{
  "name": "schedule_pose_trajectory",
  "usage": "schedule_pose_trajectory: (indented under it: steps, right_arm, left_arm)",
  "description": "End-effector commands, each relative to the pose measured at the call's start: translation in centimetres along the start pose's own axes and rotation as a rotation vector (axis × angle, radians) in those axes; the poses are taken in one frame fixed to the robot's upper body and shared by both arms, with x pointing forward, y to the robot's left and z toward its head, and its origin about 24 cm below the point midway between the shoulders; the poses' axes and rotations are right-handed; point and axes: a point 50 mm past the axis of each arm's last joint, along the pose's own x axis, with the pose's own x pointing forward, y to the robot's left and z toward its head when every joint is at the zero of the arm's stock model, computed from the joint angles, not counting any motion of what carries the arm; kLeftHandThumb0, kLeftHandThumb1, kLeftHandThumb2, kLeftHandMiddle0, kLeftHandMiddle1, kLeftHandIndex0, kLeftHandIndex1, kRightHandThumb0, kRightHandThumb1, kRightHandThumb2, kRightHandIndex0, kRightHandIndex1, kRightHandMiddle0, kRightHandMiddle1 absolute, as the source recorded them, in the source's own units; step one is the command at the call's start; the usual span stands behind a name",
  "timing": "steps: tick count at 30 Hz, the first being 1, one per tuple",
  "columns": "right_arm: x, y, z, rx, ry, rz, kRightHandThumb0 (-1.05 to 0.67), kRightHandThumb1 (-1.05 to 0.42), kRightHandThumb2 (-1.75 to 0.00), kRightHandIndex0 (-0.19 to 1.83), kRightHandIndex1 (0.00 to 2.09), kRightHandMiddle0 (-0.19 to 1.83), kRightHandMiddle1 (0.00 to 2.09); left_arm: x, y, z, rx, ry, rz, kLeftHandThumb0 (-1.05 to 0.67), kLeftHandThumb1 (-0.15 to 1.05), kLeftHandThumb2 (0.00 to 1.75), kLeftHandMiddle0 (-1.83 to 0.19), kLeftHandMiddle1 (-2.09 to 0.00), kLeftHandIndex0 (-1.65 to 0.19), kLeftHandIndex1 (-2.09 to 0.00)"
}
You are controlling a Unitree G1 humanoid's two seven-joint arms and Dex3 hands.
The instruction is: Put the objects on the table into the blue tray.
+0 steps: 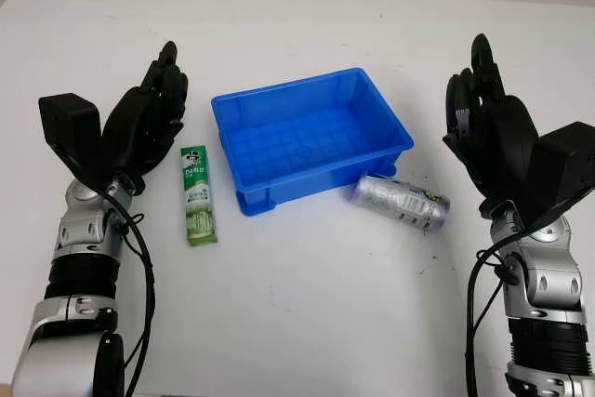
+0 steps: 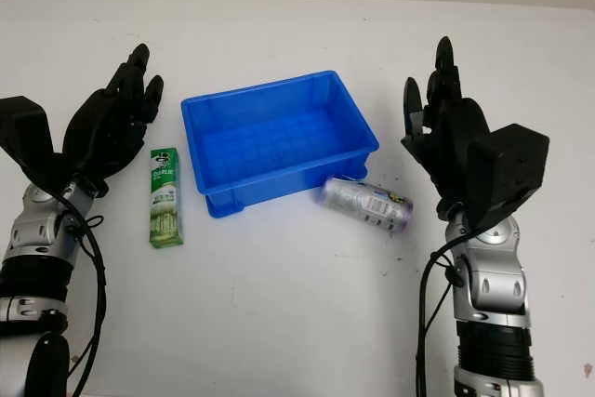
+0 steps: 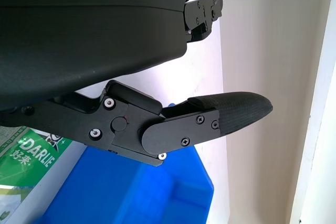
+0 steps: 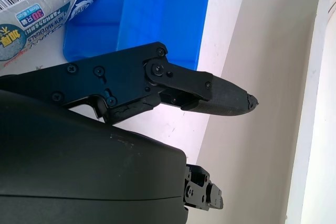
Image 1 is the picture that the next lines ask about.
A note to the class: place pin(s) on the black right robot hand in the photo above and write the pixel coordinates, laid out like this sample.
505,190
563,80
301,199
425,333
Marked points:
497,136

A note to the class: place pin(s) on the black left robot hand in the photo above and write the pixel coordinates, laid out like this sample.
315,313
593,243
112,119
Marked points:
139,123

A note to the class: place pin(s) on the purple drink can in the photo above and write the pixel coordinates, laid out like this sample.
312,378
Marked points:
400,199

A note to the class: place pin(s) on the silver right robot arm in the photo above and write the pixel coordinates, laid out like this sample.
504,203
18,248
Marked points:
548,276

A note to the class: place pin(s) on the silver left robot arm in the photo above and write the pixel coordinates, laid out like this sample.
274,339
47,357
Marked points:
83,225

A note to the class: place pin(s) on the blue plastic tray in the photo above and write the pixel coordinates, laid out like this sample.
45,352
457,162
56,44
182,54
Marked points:
302,146

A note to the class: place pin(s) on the green toothpaste box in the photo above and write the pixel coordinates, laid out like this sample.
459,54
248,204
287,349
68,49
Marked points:
197,192

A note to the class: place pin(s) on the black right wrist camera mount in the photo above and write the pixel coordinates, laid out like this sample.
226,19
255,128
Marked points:
567,160

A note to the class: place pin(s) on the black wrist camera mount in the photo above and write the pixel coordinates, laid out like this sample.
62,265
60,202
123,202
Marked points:
567,160
65,113

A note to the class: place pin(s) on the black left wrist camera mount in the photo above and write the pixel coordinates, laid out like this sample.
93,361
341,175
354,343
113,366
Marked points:
65,113

